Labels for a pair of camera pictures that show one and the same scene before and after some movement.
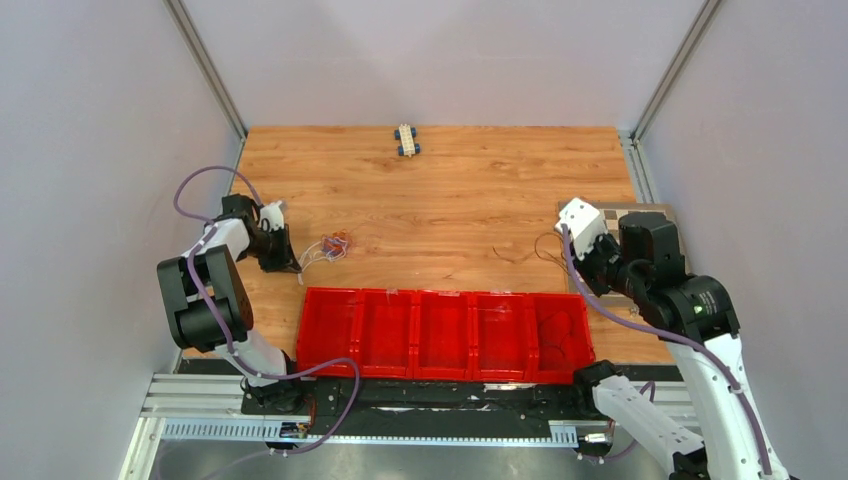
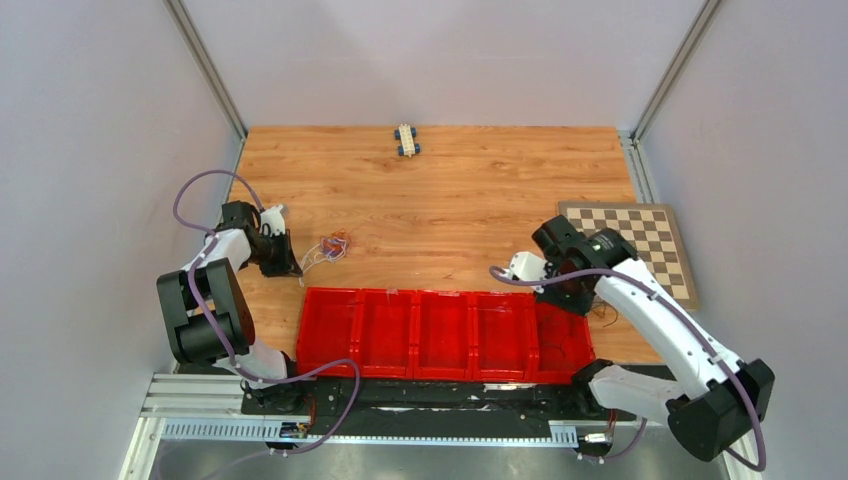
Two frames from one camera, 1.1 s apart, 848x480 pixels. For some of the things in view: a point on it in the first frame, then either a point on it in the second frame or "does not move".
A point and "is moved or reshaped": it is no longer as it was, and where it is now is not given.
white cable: x=308 y=258 does not move
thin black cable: x=557 y=345 does not move
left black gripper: x=285 y=261 does not move
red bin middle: x=443 y=335 does not move
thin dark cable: x=548 y=246 is moved or reshaped
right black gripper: x=601 y=240 to x=580 y=307
